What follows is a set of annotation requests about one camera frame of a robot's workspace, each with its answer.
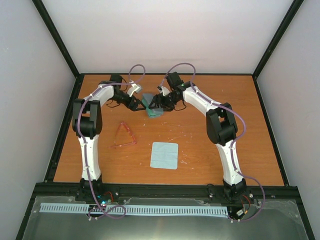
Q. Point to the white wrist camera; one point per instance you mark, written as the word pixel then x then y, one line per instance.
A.
pixel 163 90
pixel 134 88

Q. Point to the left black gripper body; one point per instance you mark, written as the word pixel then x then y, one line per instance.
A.
pixel 128 104

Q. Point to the light blue slotted cable duct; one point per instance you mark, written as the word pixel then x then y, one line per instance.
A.
pixel 136 210

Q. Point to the left controller board with wires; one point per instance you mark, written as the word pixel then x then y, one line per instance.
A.
pixel 105 199

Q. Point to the left black frame post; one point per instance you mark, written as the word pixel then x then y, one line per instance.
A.
pixel 46 18

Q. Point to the right connector with wires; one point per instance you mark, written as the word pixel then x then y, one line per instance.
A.
pixel 245 206

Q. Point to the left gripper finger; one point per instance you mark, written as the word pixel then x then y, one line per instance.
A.
pixel 138 108
pixel 138 103

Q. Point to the red transparent sunglasses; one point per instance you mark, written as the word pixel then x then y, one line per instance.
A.
pixel 123 137

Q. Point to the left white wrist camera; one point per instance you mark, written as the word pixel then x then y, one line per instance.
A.
pixel 134 88

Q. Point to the right black frame post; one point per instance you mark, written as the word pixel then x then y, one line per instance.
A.
pixel 286 21

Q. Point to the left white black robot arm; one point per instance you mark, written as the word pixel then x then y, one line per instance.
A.
pixel 87 123

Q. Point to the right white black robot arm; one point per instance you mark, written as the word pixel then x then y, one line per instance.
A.
pixel 221 127

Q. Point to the black frame post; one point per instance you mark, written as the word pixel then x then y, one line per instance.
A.
pixel 46 18
pixel 286 21

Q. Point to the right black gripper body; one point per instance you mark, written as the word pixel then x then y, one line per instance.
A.
pixel 166 103

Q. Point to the light blue cleaning cloth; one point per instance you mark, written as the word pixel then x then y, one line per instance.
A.
pixel 164 155

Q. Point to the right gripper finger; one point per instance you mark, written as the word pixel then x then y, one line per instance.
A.
pixel 154 106
pixel 154 100

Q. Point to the black aluminium front rail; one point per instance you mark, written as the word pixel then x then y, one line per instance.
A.
pixel 213 194

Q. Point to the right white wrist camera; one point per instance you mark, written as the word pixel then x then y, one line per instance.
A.
pixel 163 90

